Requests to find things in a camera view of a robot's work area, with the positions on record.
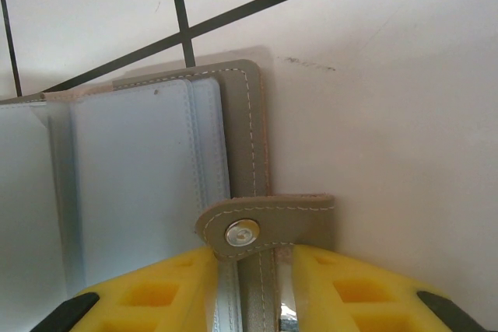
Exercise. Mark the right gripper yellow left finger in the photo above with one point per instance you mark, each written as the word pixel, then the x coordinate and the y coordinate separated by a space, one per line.
pixel 151 301

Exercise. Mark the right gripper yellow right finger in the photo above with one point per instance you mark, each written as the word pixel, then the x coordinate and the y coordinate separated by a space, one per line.
pixel 369 297

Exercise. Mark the grey leather card holder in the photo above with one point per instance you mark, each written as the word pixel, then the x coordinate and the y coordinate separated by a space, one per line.
pixel 136 172

